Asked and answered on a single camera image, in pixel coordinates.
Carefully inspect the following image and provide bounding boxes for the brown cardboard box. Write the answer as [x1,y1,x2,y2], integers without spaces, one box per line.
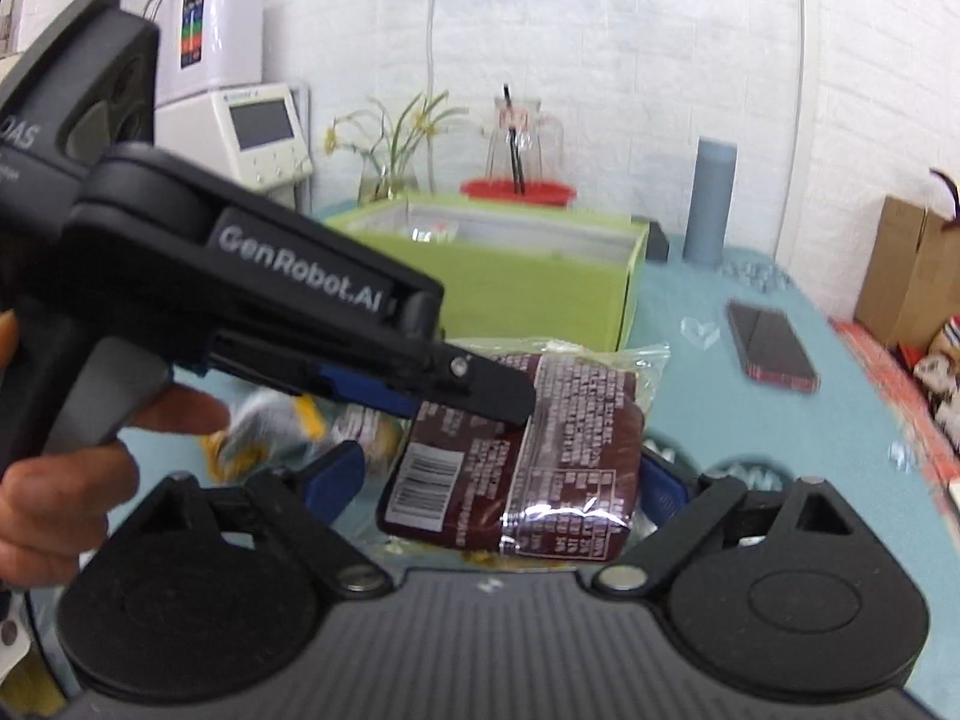
[854,195,958,349]

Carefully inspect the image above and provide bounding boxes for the potted orchid plant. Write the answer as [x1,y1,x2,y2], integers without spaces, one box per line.
[322,91,469,205]

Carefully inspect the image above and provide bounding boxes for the yellow snack packet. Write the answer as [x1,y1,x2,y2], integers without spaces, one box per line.
[200,388,331,483]

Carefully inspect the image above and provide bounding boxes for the green cardboard box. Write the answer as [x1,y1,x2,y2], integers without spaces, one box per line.
[325,193,649,351]

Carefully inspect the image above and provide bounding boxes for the red-cased smartphone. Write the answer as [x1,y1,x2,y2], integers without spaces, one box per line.
[726,301,820,394]

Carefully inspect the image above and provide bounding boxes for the glass pitcher with straw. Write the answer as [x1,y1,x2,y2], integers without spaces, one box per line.
[485,85,565,188]

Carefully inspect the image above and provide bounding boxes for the dark red dried plant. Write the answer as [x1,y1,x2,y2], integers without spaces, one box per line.
[929,167,960,231]

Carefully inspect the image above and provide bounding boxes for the white water dispenser machine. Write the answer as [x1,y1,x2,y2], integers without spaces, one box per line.
[155,83,313,210]

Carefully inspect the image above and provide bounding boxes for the red plastic basket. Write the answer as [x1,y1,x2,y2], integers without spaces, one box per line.
[460,179,576,208]

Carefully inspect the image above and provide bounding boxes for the brown packaged cake snack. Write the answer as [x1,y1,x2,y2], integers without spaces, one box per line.
[377,338,670,564]

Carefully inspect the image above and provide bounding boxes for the grey cylindrical bottle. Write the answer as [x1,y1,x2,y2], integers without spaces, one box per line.
[683,138,737,268]

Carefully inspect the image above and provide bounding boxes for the teal patterned tablecloth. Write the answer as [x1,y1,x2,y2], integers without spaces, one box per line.
[21,196,960,714]

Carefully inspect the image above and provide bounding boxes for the person's left hand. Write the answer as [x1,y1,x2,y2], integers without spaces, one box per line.
[0,307,233,590]

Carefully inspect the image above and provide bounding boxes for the small black box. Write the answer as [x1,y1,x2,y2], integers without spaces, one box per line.
[646,220,670,263]

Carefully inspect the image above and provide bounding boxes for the white wall water purifier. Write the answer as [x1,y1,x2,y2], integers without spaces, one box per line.
[156,0,265,107]

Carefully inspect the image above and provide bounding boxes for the plaid red tablecloth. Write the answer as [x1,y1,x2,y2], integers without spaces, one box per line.
[832,320,958,489]

